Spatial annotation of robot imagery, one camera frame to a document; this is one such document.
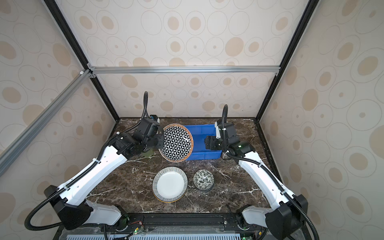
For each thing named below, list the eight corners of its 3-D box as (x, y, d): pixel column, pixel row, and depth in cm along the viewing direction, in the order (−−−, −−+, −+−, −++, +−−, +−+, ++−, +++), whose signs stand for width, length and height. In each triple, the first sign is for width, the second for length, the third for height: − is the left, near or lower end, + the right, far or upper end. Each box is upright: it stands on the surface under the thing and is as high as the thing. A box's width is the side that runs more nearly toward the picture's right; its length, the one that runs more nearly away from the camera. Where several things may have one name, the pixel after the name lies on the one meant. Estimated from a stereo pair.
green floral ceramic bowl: (198, 195, 84) (199, 190, 78) (190, 180, 90) (190, 174, 84) (215, 186, 88) (216, 181, 81) (206, 172, 93) (207, 166, 87)
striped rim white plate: (151, 202, 82) (149, 200, 78) (156, 169, 94) (155, 166, 91) (187, 202, 82) (186, 200, 79) (188, 169, 94) (188, 166, 91)
